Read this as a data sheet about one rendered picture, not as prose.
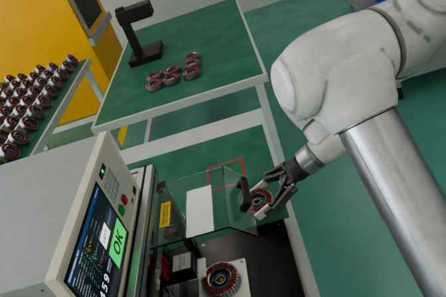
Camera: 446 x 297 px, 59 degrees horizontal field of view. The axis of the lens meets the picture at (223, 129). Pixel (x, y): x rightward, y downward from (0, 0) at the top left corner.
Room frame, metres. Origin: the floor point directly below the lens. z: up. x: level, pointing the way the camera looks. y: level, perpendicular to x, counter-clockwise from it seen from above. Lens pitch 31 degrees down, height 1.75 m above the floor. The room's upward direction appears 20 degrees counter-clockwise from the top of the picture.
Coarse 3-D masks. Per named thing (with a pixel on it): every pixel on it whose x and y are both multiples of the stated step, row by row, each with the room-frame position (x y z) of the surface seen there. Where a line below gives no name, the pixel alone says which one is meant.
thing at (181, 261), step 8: (176, 256) 0.80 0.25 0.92; (184, 256) 0.79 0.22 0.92; (192, 256) 0.78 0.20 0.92; (176, 264) 0.77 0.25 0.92; (184, 264) 0.76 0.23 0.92; (192, 264) 0.75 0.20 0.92; (200, 264) 0.78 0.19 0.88; (176, 272) 0.74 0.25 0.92; (184, 272) 0.74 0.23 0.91; (192, 272) 0.74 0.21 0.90; (200, 272) 0.75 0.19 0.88; (160, 280) 0.76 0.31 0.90; (168, 280) 0.75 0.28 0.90; (176, 280) 0.74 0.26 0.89; (184, 280) 0.74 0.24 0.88; (168, 288) 0.76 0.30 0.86
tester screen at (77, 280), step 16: (96, 192) 0.69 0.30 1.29; (96, 208) 0.66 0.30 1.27; (96, 224) 0.63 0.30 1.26; (112, 224) 0.68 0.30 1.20; (80, 240) 0.56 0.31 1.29; (96, 240) 0.60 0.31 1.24; (80, 256) 0.53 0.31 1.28; (96, 256) 0.57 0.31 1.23; (80, 272) 0.51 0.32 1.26; (96, 272) 0.54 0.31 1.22; (112, 272) 0.58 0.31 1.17; (80, 288) 0.49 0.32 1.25; (96, 288) 0.52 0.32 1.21
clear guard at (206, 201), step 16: (192, 176) 0.93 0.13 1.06; (208, 176) 0.90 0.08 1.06; (224, 176) 0.88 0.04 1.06; (240, 176) 0.90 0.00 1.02; (160, 192) 0.91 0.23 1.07; (176, 192) 0.89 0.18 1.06; (192, 192) 0.86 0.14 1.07; (208, 192) 0.84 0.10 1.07; (224, 192) 0.81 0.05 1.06; (240, 192) 0.83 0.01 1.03; (160, 208) 0.84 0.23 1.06; (176, 208) 0.82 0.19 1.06; (192, 208) 0.80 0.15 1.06; (208, 208) 0.78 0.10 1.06; (224, 208) 0.75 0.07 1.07; (176, 224) 0.76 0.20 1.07; (192, 224) 0.74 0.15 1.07; (208, 224) 0.72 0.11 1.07; (224, 224) 0.70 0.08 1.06; (240, 224) 0.71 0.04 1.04; (160, 240) 0.73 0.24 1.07; (176, 240) 0.71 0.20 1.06
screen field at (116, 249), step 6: (120, 228) 0.70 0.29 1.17; (114, 234) 0.66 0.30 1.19; (120, 234) 0.68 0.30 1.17; (114, 240) 0.65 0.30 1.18; (120, 240) 0.67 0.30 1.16; (114, 246) 0.64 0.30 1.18; (120, 246) 0.66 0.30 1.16; (114, 252) 0.63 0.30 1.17; (120, 252) 0.64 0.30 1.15; (114, 258) 0.61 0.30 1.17; (120, 258) 0.63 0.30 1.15
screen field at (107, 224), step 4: (108, 208) 0.70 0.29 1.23; (108, 212) 0.69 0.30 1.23; (112, 212) 0.70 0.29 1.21; (108, 216) 0.68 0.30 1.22; (112, 216) 0.70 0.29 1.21; (104, 220) 0.66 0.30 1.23; (108, 220) 0.67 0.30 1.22; (112, 220) 0.69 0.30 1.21; (104, 224) 0.65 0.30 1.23; (108, 224) 0.67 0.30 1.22; (104, 228) 0.64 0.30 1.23; (108, 228) 0.66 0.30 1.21; (104, 232) 0.64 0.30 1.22; (108, 232) 0.65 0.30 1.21; (100, 236) 0.62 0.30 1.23; (104, 236) 0.63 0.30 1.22; (108, 236) 0.64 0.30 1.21; (100, 240) 0.61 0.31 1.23; (104, 240) 0.62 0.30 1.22; (104, 244) 0.61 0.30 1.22
